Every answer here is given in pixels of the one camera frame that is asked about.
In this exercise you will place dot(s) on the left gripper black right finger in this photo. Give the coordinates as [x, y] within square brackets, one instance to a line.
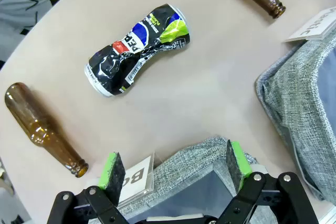
[236, 166]

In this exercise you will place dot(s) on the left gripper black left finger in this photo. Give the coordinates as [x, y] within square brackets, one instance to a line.
[115, 179]

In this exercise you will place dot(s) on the crushed black Pepsi can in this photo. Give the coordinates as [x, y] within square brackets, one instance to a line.
[131, 56]

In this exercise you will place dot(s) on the grey fabric basket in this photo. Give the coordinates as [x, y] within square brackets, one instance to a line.
[183, 163]
[294, 90]

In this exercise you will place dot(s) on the white Bottle label sign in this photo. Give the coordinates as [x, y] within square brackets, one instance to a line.
[139, 178]

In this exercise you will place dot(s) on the white Plastic label sign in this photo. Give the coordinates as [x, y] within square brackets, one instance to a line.
[312, 27]

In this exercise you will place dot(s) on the bystander in grey trousers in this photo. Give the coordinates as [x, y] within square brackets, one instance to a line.
[23, 1]

